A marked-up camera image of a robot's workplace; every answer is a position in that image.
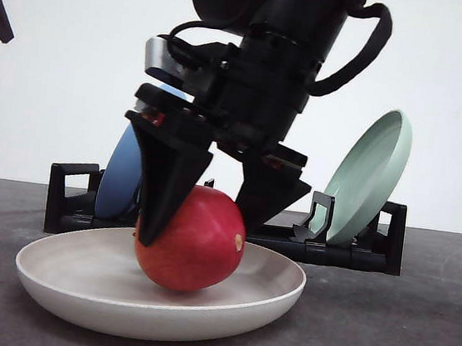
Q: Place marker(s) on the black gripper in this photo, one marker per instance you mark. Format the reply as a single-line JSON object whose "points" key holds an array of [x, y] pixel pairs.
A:
{"points": [[248, 104]]}

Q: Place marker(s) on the white plate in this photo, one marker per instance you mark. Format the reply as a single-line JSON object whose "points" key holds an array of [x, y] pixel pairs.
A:
{"points": [[95, 279]]}

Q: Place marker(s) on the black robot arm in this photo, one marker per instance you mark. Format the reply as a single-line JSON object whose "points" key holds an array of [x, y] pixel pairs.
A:
{"points": [[316, 23]]}

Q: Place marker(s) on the blue plate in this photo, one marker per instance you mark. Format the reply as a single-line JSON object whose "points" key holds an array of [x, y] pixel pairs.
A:
{"points": [[119, 192]]}

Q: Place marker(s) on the green plate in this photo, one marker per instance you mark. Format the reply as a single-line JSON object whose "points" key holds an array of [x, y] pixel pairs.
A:
{"points": [[364, 178]]}

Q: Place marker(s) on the black plastic dish rack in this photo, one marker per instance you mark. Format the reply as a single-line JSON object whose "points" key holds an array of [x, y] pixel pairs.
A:
{"points": [[72, 208]]}

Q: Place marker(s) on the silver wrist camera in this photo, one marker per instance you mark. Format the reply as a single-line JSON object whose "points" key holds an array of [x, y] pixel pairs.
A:
{"points": [[159, 62]]}

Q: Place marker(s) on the black sleeved cable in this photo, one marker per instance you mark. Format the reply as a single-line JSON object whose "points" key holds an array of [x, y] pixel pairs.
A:
{"points": [[367, 56]]}

